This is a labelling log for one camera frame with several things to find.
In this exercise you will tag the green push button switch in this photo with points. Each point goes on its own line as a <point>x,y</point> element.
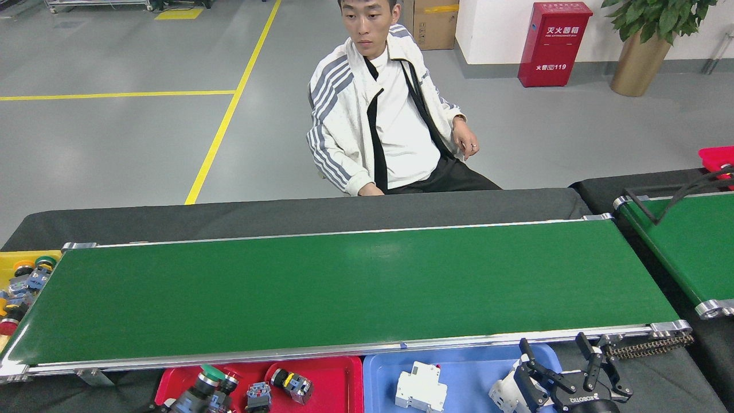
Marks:
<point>39,278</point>
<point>198,390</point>

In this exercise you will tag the red plastic tray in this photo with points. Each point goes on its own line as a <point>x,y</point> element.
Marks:
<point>338,384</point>

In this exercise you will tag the black yellow switch part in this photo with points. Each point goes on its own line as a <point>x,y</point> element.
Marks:
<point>298,388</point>

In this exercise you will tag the green conveyor belt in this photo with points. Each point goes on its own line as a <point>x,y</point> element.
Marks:
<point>691,249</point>
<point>344,287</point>

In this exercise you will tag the white circuit breaker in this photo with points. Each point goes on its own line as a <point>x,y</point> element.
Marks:
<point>421,389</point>
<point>504,394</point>

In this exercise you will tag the person's right hand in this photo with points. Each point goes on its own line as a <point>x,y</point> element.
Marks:
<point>370,190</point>

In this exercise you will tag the person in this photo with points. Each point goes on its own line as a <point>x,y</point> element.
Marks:
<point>395,126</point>

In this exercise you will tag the red fire extinguisher box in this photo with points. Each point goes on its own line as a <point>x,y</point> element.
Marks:
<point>553,50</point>

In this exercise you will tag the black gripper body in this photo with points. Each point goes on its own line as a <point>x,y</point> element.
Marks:
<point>585,400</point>

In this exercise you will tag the grey metal pipe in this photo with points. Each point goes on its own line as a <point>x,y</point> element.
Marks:
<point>719,54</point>

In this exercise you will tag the grey blue switch part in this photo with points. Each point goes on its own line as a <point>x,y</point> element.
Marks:
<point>259,394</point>

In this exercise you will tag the yellow plastic tray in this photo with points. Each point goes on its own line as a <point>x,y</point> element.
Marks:
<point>6,261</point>

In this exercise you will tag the person's left hand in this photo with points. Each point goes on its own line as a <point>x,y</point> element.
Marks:
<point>465,137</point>

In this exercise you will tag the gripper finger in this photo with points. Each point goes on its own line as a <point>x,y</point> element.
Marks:
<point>610,378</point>
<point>539,381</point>

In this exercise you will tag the green potted plant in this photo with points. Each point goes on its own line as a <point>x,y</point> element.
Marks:
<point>659,16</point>

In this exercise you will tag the gold plant pot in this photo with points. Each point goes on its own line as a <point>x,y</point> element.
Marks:
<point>639,69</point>

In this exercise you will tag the red plastic bin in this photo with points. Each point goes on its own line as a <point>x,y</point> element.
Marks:
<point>717,158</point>

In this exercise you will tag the cardboard box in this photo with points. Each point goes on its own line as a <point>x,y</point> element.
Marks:
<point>436,26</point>

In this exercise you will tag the metal cart frame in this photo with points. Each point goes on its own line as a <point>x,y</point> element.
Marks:
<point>97,2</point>

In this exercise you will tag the blue plastic tray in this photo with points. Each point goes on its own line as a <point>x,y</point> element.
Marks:
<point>470,367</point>

